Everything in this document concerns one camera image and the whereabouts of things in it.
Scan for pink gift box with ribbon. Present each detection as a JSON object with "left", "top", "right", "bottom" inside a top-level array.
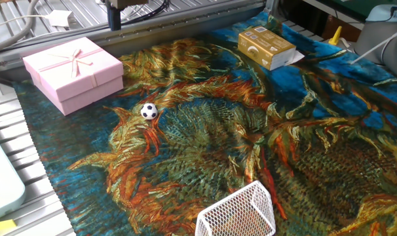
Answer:
[{"left": 22, "top": 36, "right": 124, "bottom": 116}]

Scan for small black white soccer ball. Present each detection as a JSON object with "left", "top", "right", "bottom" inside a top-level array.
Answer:
[{"left": 140, "top": 102, "right": 159, "bottom": 121}]

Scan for white teach pendant red button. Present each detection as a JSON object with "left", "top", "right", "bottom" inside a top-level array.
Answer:
[{"left": 0, "top": 127, "right": 26, "bottom": 222}]

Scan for silver Schunk gripper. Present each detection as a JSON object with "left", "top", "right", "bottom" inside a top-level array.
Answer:
[{"left": 105, "top": 0, "right": 149, "bottom": 31}]

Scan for thick grey hose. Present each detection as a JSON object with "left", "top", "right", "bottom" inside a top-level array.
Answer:
[{"left": 0, "top": 0, "right": 41, "bottom": 55}]

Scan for white wire mesh goal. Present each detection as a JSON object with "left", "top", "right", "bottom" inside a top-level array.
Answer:
[{"left": 195, "top": 180, "right": 277, "bottom": 236}]

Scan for white power adapter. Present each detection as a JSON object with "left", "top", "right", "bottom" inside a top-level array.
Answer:
[{"left": 46, "top": 9, "right": 74, "bottom": 28}]

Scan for sunflower painting print cloth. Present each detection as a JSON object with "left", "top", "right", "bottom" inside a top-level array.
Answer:
[{"left": 13, "top": 11, "right": 397, "bottom": 236}]

